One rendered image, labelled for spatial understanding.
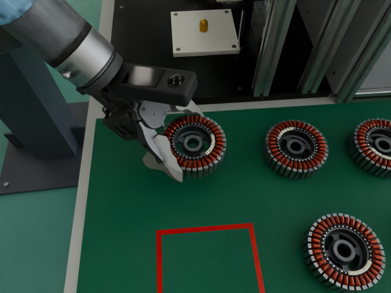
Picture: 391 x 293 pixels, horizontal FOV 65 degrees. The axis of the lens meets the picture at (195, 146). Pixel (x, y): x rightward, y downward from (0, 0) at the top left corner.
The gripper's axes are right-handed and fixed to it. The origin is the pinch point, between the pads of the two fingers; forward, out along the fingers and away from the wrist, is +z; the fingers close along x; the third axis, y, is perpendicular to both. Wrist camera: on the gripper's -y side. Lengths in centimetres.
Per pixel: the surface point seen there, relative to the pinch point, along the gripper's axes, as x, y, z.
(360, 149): -8.7, -20.8, 19.1
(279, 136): -7.2, -9.8, 9.9
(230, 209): 7.4, -3.4, 9.3
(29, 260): 22, 97, 25
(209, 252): 15.2, -2.2, 8.1
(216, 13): -39.9, 6.8, -1.5
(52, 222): 6, 97, 26
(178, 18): -35.4, 13.2, -6.6
